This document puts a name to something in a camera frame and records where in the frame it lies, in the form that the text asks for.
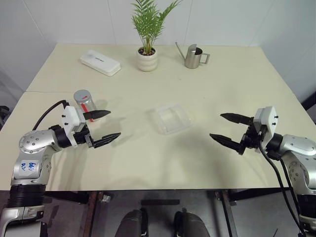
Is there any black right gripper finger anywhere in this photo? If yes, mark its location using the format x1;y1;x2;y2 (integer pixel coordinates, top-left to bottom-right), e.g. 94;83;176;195
209;133;242;153
220;113;254;125

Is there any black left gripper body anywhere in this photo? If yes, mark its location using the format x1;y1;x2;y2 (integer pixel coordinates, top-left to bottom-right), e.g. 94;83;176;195
73;108;96;150

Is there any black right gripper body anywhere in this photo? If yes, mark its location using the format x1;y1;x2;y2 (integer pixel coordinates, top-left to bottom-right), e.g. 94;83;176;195
237;118;267;156

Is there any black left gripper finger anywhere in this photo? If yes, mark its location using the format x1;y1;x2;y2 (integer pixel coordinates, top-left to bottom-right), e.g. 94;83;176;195
92;132;122;149
83;110;112;120

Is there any clear jar with grey lid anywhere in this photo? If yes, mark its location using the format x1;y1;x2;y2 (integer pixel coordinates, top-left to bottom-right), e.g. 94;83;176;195
73;89;98;122

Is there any clear plastic container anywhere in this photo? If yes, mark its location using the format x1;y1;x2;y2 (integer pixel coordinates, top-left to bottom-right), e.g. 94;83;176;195
148;104;193;135

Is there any white rectangular case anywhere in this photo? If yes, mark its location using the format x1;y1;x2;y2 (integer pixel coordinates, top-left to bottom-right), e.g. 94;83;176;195
79;49;122;77

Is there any stainless steel watering can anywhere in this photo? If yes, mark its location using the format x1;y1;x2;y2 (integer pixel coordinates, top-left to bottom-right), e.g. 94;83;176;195
175;41;211;70

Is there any white ribbed plant pot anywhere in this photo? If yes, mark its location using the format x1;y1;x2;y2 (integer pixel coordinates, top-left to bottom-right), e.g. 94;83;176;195
137;46;158;72

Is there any dark chair at edge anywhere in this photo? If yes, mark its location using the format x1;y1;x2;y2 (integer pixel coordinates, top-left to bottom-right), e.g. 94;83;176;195
0;105;10;129

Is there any dark rounded left shape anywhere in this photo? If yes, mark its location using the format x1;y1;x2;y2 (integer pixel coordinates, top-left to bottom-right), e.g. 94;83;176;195
118;208;149;237

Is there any dark rounded shape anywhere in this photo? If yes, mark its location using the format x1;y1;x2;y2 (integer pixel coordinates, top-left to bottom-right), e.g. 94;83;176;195
174;208;210;237
118;208;149;237

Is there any dark rounded right shape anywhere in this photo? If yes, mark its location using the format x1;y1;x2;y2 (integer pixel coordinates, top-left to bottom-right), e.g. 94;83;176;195
174;208;210;237

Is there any green potted plant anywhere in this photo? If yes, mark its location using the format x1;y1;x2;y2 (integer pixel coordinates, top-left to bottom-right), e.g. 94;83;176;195
130;0;184;55

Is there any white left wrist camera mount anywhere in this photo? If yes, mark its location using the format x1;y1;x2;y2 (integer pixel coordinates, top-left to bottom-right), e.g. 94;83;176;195
61;105;85;146

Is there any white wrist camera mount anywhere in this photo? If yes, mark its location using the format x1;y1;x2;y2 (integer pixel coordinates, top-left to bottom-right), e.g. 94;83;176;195
61;105;85;146
254;106;278;146

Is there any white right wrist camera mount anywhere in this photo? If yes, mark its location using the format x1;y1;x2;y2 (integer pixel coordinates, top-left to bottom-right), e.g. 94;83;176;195
254;106;278;146

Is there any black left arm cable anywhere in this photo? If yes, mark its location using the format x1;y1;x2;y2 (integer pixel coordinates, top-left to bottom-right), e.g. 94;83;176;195
32;99;70;131

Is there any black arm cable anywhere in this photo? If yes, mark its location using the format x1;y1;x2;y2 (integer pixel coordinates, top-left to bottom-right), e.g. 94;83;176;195
258;125;307;237
32;99;70;131

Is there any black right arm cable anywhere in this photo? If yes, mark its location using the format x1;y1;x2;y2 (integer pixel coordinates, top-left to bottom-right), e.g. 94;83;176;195
258;125;307;237

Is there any black object at wall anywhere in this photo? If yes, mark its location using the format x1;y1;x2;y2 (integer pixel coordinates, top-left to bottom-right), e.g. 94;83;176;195
300;70;316;112

